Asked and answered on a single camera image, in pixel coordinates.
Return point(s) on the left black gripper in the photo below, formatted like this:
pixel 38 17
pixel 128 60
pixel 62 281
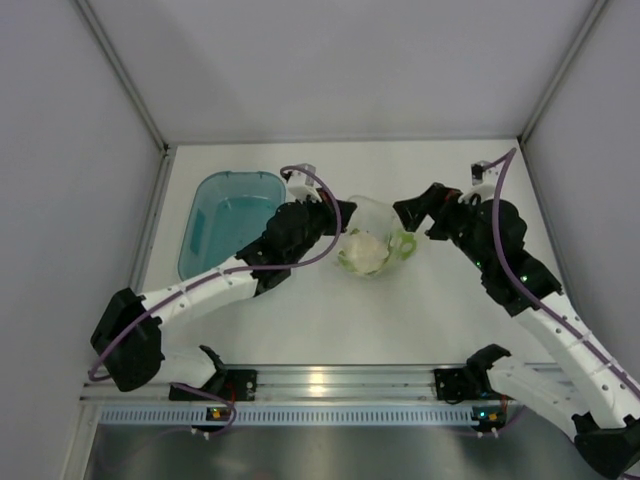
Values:
pixel 326 207

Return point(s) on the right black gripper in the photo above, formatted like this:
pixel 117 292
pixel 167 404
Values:
pixel 413 212

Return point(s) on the clear zip top bag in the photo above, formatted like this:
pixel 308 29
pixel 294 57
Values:
pixel 377 218

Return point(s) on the fake cauliflower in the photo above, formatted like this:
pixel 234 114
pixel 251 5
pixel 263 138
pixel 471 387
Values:
pixel 362 253

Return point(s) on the green fake fruit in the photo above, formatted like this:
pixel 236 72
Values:
pixel 402 245

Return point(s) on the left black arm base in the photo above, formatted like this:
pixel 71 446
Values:
pixel 231 385

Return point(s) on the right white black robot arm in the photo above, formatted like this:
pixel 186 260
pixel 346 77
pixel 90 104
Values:
pixel 600 413

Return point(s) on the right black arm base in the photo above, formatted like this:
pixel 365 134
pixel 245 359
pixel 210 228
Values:
pixel 455 385

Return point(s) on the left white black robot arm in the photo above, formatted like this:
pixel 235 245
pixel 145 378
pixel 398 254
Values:
pixel 139 338

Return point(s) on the teal plastic bin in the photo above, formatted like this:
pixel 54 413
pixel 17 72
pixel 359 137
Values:
pixel 229 211

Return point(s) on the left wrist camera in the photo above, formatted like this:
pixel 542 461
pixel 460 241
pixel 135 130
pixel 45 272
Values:
pixel 301 185

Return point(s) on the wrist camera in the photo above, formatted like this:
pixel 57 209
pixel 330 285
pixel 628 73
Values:
pixel 484 177
pixel 301 185

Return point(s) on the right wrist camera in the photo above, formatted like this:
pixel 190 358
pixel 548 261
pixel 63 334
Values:
pixel 484 177

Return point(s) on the aluminium mounting rail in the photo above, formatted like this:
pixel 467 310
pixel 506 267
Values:
pixel 368 383

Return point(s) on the grey slotted cable duct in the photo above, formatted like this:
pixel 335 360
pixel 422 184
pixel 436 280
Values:
pixel 270 415

